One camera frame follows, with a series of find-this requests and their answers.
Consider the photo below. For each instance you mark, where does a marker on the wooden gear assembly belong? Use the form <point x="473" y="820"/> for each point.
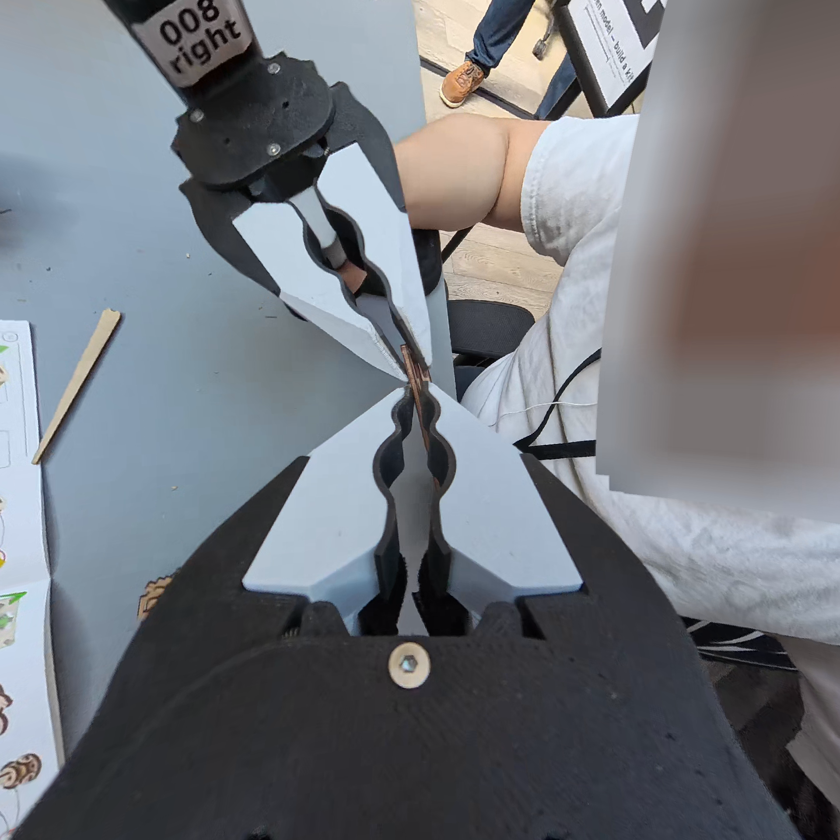
<point x="154" y="597"/>

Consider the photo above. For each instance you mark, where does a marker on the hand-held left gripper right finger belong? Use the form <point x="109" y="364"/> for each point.
<point x="499" y="525"/>

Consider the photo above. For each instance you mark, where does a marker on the person's right forearm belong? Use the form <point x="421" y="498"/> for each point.
<point x="459" y="170"/>

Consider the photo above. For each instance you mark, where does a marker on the illustrated instruction booklet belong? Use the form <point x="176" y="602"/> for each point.
<point x="26" y="525"/>

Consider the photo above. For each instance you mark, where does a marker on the person's white shirt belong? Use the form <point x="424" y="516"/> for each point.
<point x="577" y="197"/>

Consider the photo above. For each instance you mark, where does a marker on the tapered wooden stick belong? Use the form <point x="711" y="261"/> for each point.
<point x="75" y="387"/>

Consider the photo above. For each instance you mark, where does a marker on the black white striped cloth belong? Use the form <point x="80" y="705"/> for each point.
<point x="741" y="643"/>

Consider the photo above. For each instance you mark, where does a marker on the laser-cut plywood sheet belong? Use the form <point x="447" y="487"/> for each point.
<point x="415" y="374"/>

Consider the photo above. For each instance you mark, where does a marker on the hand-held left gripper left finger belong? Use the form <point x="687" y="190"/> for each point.
<point x="315" y="525"/>

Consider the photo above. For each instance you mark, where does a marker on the person's right hand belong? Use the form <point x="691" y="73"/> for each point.
<point x="355" y="277"/>

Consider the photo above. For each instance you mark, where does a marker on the black framed marker sign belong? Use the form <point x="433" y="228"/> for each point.
<point x="610" y="59"/>

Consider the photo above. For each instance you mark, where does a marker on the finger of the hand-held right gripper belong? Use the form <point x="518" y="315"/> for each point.
<point x="295" y="269"/>
<point x="380" y="223"/>

